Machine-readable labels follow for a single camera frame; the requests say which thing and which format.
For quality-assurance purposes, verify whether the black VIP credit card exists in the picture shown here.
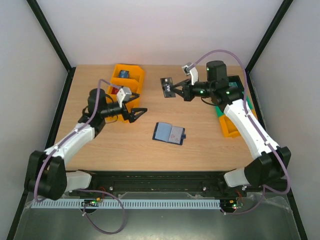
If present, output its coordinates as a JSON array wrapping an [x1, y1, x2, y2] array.
[[160, 77, 176, 98]]

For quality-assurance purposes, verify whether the blue leather card holder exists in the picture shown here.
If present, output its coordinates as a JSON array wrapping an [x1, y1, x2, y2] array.
[[152, 122, 186, 146]]

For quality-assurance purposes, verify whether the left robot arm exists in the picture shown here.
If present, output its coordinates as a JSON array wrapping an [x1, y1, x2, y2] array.
[[24, 87, 147, 201]]

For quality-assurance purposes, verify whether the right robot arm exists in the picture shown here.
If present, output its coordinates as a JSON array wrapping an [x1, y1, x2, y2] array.
[[170, 60, 291, 196]]

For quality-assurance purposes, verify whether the red VIP card stack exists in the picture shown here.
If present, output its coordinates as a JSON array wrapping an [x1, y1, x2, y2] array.
[[111, 87, 119, 95]]

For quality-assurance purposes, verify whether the blue card stack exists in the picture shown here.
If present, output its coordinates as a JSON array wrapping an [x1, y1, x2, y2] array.
[[118, 70, 130, 79]]

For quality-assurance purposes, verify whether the teal card stack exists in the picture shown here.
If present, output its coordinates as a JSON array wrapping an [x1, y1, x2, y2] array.
[[229, 82, 238, 88]]

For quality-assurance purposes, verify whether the yellow three-compartment bin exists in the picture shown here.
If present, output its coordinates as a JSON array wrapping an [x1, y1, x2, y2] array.
[[105, 64, 145, 123]]

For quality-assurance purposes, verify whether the green bin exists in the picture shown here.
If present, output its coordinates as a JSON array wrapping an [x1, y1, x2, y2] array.
[[214, 94, 254, 118]]

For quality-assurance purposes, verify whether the black bin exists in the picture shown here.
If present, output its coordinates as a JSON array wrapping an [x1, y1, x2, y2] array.
[[228, 75, 244, 93]]

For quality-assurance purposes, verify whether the yellow bin right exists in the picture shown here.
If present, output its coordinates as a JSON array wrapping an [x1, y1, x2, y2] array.
[[215, 107, 241, 138]]

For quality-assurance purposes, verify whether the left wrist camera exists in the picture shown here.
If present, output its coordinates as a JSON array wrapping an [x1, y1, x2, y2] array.
[[116, 86, 132, 107]]

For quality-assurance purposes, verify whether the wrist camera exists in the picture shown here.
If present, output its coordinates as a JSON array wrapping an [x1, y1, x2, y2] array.
[[116, 86, 132, 107], [181, 62, 199, 86]]

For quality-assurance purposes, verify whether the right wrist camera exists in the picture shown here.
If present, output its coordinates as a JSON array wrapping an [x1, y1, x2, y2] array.
[[181, 62, 199, 86]]

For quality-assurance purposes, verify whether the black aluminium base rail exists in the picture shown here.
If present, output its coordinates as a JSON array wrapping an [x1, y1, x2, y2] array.
[[27, 170, 291, 198]]

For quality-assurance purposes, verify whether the light blue cable duct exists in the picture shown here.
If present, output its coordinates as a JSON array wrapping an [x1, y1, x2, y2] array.
[[31, 199, 221, 210]]

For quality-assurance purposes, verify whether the black frame post right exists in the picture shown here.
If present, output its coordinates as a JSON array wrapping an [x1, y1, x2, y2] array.
[[244, 0, 295, 73]]

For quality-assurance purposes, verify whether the black frame post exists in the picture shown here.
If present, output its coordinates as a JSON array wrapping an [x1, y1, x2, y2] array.
[[244, 0, 295, 73], [26, 0, 76, 73]]

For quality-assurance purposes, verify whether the black frame post left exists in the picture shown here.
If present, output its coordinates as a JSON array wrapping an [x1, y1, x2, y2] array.
[[26, 0, 76, 73]]

